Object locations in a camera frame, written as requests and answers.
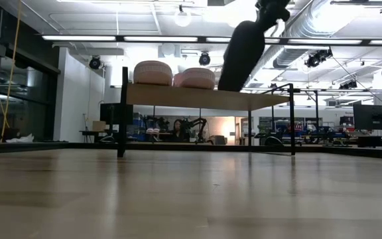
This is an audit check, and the black ceiling spotlight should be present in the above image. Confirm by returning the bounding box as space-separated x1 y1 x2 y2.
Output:
339 80 358 90
304 48 334 68

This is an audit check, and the white crumpled sheet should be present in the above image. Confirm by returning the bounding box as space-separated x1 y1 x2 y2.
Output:
5 133 34 143

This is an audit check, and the black slide sandal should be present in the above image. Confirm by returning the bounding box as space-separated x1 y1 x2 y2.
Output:
217 19 267 93

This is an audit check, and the yellow cable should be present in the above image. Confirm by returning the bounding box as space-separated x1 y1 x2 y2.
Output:
0 0 23 142

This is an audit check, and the person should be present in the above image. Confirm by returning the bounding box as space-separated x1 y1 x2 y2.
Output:
172 119 187 143

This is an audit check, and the silver ventilation duct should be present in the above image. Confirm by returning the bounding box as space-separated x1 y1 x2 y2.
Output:
272 0 336 69

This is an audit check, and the pink slide sandal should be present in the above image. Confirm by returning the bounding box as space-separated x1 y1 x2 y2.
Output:
133 60 174 86
173 67 216 90

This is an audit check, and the large black monitor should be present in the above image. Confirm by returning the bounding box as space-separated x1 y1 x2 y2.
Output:
353 104 382 135

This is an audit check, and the wooden shelf with black frame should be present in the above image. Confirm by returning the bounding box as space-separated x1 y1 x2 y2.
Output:
117 66 320 159

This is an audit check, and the white globe lamp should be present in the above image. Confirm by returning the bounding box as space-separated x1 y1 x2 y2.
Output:
174 9 192 28

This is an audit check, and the small black monitor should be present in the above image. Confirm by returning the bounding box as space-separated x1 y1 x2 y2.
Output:
99 102 134 125

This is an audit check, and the black aluminium table frame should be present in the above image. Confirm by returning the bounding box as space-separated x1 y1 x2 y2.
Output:
0 141 382 161

